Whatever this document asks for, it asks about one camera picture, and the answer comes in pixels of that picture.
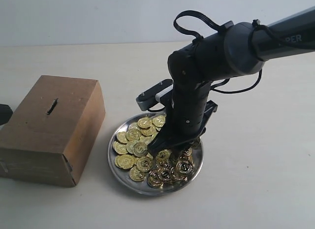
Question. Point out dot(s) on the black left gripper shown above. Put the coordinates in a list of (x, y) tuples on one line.
[(5, 113)]

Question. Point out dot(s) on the gold coin left edge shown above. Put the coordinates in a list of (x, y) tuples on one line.
[(119, 148)]

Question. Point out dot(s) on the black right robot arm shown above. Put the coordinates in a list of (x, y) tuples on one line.
[(234, 50)]

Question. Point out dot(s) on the brown cardboard slotted box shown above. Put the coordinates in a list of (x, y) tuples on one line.
[(51, 133)]

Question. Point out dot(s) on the tarnished gold coin centre left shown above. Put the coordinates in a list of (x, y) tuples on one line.
[(140, 149)]

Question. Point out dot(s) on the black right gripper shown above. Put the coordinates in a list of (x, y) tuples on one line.
[(189, 100)]

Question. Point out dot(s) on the round silver metal plate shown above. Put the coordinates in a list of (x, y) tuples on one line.
[(148, 175)]

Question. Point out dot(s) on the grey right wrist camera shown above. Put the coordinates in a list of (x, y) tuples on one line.
[(148, 98)]

